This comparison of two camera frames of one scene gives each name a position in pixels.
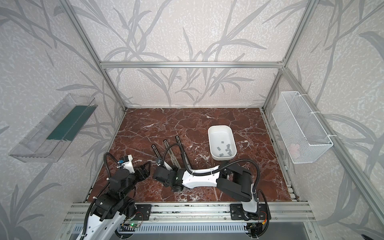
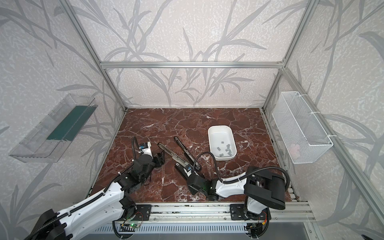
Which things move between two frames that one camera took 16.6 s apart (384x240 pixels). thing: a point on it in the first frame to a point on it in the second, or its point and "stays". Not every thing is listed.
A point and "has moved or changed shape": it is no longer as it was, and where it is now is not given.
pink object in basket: [293, 148] stays
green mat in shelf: [68, 126] stays
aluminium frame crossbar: [193, 65] stays
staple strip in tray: [228, 150] stays
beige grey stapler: [174, 161] has moved or changed shape
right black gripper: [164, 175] to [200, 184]
